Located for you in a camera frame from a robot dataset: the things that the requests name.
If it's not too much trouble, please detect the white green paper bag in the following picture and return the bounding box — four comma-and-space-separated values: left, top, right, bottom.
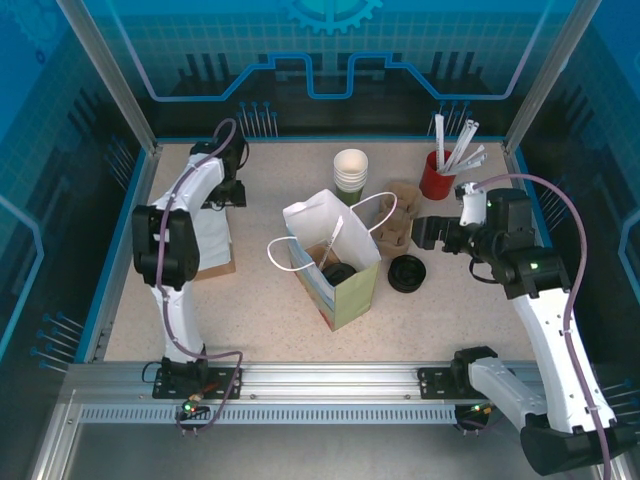
267, 188, 399, 333

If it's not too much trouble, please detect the black plastic spare lid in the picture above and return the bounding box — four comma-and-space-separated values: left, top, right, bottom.
389, 272, 429, 296
388, 253, 429, 286

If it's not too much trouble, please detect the red straw holder cup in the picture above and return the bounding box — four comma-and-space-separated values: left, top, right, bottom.
418, 149, 459, 201

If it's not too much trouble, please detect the white paper napkin stack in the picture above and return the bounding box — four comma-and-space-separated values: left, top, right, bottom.
191, 202, 235, 271

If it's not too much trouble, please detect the stack of paper cups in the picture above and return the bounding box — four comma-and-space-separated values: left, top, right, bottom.
333, 148, 370, 177

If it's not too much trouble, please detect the small LED controller board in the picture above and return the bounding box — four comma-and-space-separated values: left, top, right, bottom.
455, 402, 496, 420
175, 402, 212, 420

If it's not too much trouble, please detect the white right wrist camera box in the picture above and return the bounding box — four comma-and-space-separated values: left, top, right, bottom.
454, 181, 490, 227

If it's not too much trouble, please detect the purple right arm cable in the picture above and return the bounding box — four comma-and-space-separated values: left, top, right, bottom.
457, 173, 614, 480

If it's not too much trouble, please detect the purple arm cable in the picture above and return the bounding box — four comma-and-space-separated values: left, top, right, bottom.
457, 173, 614, 480
154, 117, 245, 437

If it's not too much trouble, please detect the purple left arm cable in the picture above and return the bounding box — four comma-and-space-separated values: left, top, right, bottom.
154, 117, 245, 437

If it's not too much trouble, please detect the aluminium frame post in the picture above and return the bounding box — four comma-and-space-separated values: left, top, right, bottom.
55, 0, 162, 154
502, 0, 605, 157

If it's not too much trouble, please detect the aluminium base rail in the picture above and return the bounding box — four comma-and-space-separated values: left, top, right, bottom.
64, 360, 601, 402

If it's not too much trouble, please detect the slotted grey cable duct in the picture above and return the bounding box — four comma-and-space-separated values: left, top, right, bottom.
79, 405, 464, 426

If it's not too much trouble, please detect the aluminium frame beam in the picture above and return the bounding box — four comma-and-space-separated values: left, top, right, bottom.
29, 394, 81, 480

